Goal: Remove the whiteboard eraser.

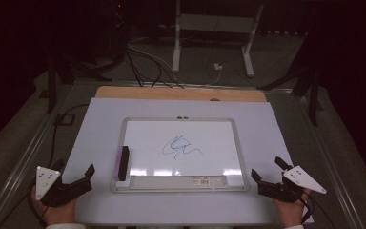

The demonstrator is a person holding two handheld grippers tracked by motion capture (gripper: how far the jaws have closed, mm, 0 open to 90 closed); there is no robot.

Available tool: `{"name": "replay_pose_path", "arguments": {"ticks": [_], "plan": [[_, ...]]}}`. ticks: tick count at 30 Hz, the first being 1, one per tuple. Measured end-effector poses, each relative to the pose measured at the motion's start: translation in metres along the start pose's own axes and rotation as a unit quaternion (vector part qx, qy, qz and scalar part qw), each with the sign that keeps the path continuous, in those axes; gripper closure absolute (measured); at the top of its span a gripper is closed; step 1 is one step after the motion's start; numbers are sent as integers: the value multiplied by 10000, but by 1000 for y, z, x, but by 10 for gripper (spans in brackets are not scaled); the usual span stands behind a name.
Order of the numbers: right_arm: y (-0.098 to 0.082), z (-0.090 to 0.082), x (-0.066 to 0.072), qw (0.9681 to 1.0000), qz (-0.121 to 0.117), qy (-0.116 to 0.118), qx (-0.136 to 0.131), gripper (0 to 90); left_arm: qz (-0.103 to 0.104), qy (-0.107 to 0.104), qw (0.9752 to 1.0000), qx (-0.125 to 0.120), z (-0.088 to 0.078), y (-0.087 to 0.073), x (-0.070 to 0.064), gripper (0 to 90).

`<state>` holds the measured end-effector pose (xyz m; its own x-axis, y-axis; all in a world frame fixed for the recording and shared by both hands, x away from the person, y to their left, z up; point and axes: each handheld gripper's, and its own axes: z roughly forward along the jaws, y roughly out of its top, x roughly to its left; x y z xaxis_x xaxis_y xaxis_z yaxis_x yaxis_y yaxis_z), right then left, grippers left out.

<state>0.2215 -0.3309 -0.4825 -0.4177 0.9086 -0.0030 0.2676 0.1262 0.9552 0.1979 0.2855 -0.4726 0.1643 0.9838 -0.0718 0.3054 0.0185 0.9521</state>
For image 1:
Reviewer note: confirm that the black tripod stand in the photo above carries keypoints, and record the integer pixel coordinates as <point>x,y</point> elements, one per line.
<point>51,86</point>
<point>313,98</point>

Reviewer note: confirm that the dark equipment rack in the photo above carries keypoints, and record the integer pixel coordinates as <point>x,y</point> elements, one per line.
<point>119,28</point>

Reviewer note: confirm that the black whiteboard hanger clips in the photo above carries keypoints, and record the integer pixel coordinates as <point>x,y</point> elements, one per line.
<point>182,117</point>

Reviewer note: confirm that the black square floor bracket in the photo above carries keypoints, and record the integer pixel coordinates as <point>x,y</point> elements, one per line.
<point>65,119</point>

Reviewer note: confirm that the aluminium floor rail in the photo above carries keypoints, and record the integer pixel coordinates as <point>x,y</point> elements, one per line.
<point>120,82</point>
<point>330,165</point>
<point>22,159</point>

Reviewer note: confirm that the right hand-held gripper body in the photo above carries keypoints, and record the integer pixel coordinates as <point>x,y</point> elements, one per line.
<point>279,191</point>

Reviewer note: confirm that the white framed whiteboard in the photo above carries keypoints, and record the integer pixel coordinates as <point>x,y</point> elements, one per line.
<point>203,136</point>

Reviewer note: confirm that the white metal stand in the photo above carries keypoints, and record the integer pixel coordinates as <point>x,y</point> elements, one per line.
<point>176,47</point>

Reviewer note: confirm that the large white table sheet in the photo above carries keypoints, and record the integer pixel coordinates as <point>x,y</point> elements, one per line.
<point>101,127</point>

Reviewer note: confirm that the person's left hand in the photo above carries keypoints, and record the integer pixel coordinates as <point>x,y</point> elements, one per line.
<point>60,214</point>

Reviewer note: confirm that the white plug adapter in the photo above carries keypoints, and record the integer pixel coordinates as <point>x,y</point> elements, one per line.
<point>218,66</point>

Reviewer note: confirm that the person's right hand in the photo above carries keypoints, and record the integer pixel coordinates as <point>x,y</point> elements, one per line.
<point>290,213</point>

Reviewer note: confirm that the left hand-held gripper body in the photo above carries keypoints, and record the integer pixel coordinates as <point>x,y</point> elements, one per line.
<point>57,194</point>

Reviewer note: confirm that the black and purple whiteboard eraser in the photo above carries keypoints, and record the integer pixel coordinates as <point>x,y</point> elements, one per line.
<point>124,163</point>

